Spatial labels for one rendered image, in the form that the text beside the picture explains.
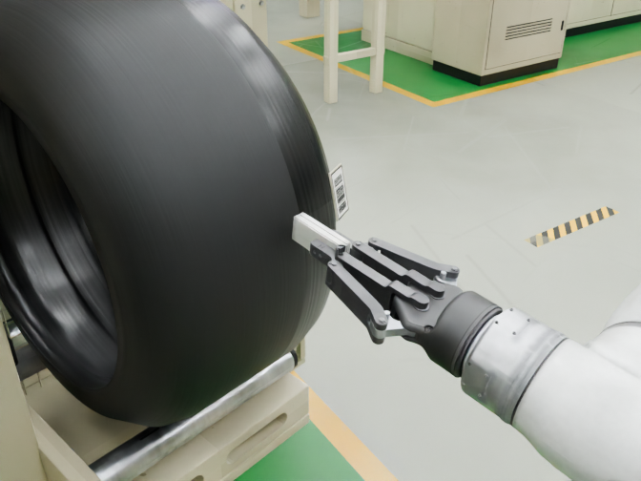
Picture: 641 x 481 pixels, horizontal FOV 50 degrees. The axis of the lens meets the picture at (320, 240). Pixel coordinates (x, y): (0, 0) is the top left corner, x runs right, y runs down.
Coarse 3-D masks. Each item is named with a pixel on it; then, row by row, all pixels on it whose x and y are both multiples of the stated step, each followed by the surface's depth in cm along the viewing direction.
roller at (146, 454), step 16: (272, 368) 101; (288, 368) 103; (256, 384) 99; (224, 400) 95; (240, 400) 97; (208, 416) 93; (144, 432) 89; (160, 432) 89; (176, 432) 90; (192, 432) 92; (128, 448) 87; (144, 448) 87; (160, 448) 88; (176, 448) 91; (96, 464) 85; (112, 464) 85; (128, 464) 86; (144, 464) 87; (112, 480) 84; (128, 480) 86
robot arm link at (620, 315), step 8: (640, 288) 63; (632, 296) 63; (640, 296) 62; (624, 304) 62; (632, 304) 61; (640, 304) 60; (616, 312) 62; (624, 312) 61; (632, 312) 60; (640, 312) 59; (608, 320) 64; (616, 320) 61; (624, 320) 60; (632, 320) 59; (640, 320) 58
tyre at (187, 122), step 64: (0, 0) 74; (64, 0) 71; (128, 0) 74; (192, 0) 77; (0, 64) 69; (64, 64) 65; (128, 64) 66; (192, 64) 70; (256, 64) 74; (0, 128) 101; (64, 128) 64; (128, 128) 64; (192, 128) 67; (256, 128) 71; (0, 192) 104; (64, 192) 111; (128, 192) 64; (192, 192) 65; (256, 192) 70; (320, 192) 77; (0, 256) 98; (64, 256) 111; (128, 256) 65; (192, 256) 66; (256, 256) 71; (64, 320) 106; (128, 320) 70; (192, 320) 68; (256, 320) 75; (64, 384) 94; (128, 384) 77; (192, 384) 74
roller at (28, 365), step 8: (16, 352) 103; (24, 352) 103; (32, 352) 103; (24, 360) 102; (32, 360) 103; (40, 360) 104; (16, 368) 101; (24, 368) 102; (32, 368) 103; (40, 368) 104; (24, 376) 103
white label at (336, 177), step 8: (336, 168) 80; (336, 176) 80; (336, 184) 80; (344, 184) 83; (336, 192) 80; (344, 192) 83; (336, 200) 80; (344, 200) 83; (336, 208) 80; (344, 208) 83; (336, 216) 80
